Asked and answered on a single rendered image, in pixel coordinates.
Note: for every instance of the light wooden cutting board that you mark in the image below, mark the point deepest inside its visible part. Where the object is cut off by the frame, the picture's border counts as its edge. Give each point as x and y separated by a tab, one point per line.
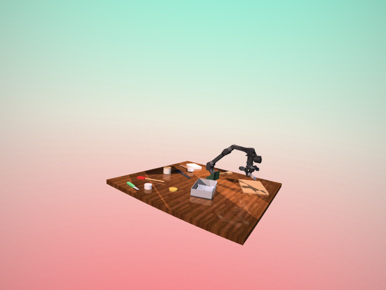
249	186

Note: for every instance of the grey short cylinder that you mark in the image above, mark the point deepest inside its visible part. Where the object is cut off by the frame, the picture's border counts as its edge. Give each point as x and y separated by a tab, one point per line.
148	186

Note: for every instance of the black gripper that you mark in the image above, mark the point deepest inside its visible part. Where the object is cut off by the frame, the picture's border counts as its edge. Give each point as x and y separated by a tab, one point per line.
245	168

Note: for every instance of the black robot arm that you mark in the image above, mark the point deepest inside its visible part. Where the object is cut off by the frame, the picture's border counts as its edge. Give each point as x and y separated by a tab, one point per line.
251	154

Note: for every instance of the grey roasting tin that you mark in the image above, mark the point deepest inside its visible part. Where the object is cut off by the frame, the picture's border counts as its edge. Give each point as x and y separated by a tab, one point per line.
204	188

